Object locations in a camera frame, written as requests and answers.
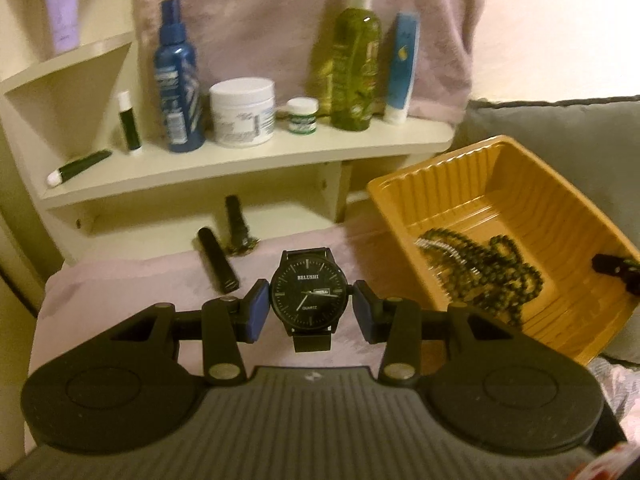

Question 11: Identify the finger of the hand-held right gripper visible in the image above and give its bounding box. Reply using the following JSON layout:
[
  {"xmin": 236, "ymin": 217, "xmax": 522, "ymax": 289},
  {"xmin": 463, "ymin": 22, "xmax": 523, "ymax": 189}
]
[{"xmin": 591, "ymin": 254, "xmax": 640, "ymax": 297}]

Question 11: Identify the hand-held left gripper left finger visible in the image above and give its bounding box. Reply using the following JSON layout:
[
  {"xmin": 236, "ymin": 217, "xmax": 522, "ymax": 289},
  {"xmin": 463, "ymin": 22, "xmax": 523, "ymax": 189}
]
[{"xmin": 107, "ymin": 279, "xmax": 273, "ymax": 387}]

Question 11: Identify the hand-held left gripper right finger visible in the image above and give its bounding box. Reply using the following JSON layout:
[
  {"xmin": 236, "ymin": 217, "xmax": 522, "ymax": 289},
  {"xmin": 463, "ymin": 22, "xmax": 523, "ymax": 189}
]
[{"xmin": 352, "ymin": 280, "xmax": 523, "ymax": 387}]

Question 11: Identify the black mesh band watch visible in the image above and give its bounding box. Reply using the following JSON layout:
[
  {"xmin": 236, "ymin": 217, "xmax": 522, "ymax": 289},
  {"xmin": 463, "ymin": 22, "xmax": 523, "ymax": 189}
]
[{"xmin": 270, "ymin": 247, "xmax": 349, "ymax": 354}]

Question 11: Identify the yellow plastic tray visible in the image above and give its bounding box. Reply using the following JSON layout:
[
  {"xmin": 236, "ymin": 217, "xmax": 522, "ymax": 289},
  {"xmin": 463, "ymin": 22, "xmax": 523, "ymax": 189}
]
[{"xmin": 366, "ymin": 135, "xmax": 640, "ymax": 367}]

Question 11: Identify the silver bead bracelet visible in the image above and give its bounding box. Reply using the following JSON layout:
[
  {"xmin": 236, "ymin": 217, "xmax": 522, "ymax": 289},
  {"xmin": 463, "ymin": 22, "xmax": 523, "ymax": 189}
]
[{"xmin": 414, "ymin": 237, "xmax": 483, "ymax": 278}]

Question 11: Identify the brown bead necklace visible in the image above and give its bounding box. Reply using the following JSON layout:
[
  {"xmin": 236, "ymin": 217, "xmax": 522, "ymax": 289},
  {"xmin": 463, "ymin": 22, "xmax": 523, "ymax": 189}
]
[{"xmin": 447, "ymin": 235, "xmax": 545, "ymax": 332}]

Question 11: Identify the dark bead bracelet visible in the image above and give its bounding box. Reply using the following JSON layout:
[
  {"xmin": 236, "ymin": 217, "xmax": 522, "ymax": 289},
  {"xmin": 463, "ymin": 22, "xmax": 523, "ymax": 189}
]
[{"xmin": 419, "ymin": 228, "xmax": 468, "ymax": 256}]

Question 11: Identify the pink bed cover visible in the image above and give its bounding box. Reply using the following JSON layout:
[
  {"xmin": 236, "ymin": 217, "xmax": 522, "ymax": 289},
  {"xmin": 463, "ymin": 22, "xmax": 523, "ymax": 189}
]
[{"xmin": 45, "ymin": 220, "xmax": 451, "ymax": 378}]

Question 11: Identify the patterned white cloth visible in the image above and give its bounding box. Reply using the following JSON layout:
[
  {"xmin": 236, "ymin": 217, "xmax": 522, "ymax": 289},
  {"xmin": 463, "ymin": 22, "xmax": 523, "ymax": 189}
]
[{"xmin": 597, "ymin": 362, "xmax": 640, "ymax": 413}]

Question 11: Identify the grey pillow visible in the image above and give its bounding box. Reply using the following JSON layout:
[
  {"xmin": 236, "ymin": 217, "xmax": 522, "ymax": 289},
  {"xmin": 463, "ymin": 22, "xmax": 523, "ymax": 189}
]
[{"xmin": 454, "ymin": 95, "xmax": 640, "ymax": 363}]

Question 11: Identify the cream wooden shelf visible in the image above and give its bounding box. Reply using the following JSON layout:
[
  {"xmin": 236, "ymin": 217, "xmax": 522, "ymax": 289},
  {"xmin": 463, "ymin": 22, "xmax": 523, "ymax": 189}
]
[{"xmin": 0, "ymin": 0, "xmax": 457, "ymax": 263}]

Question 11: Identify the large white jar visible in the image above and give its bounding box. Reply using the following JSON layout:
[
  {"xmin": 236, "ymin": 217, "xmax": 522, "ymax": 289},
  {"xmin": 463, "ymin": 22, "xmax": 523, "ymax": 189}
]
[{"xmin": 208, "ymin": 77, "xmax": 277, "ymax": 149}]

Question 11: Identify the small green label jar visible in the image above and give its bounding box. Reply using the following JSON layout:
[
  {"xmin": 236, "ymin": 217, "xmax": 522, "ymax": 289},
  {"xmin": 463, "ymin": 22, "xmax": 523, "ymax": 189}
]
[{"xmin": 285, "ymin": 97, "xmax": 320, "ymax": 136}]

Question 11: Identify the dark green lip balm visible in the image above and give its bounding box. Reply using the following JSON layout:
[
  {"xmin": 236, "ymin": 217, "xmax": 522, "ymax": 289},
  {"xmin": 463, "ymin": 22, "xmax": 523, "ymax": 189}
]
[{"xmin": 117, "ymin": 91, "xmax": 144, "ymax": 153}]

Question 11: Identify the dark green white-capped tube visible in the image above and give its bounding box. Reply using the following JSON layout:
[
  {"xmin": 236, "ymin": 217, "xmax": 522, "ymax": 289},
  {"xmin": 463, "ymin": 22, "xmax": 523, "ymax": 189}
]
[{"xmin": 46, "ymin": 150, "xmax": 114, "ymax": 189}]

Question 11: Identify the blue spray bottle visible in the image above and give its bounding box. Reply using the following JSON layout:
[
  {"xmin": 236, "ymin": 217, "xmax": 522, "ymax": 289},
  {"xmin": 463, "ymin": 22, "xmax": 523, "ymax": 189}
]
[{"xmin": 155, "ymin": 0, "xmax": 206, "ymax": 154}]

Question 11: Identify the green spray bottle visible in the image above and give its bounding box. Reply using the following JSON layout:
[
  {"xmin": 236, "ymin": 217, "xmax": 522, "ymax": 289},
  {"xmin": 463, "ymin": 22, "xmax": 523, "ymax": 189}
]
[{"xmin": 327, "ymin": 0, "xmax": 384, "ymax": 132}]

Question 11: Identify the white and blue tube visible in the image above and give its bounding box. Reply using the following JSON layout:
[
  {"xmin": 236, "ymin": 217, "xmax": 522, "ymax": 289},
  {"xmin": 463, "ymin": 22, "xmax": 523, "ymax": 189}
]
[{"xmin": 383, "ymin": 10, "xmax": 420, "ymax": 126}]

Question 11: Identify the pink fleece towel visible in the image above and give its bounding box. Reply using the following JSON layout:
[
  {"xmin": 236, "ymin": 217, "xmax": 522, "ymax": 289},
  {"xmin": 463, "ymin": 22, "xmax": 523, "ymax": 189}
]
[{"xmin": 132, "ymin": 0, "xmax": 487, "ymax": 127}]

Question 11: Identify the purple tube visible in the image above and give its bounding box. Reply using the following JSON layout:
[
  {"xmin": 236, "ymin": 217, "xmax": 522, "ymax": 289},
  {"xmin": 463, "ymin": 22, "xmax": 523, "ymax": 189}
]
[{"xmin": 42, "ymin": 0, "xmax": 82, "ymax": 54}]

